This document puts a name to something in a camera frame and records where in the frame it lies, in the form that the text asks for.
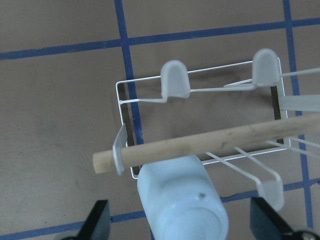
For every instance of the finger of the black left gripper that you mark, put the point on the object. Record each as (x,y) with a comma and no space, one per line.
(98,223)
(266,223)

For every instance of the light blue plastic cup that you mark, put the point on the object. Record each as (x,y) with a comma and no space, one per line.
(180,201)

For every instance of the white wire cup rack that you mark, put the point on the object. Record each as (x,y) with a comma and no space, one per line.
(266,72)

